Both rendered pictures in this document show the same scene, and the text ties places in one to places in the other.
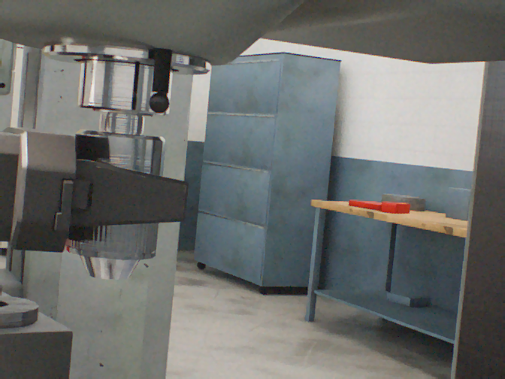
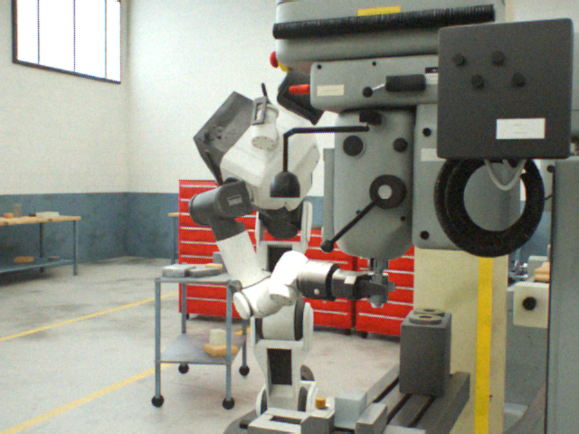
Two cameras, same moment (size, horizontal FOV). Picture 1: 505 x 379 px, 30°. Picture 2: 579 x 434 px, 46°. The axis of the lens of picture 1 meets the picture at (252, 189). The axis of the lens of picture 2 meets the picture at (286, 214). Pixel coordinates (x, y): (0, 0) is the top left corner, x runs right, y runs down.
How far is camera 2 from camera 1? 120 cm
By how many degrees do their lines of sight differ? 51
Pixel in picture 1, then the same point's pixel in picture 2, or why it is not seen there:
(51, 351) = (437, 334)
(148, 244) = (380, 299)
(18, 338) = (425, 328)
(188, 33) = (373, 254)
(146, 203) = (375, 290)
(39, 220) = (347, 294)
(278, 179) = not seen: outside the picture
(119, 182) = (369, 286)
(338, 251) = not seen: outside the picture
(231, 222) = not seen: outside the picture
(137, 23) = (362, 253)
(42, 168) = (347, 283)
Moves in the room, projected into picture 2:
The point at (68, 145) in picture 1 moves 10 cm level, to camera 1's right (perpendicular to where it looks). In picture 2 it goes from (354, 278) to (387, 284)
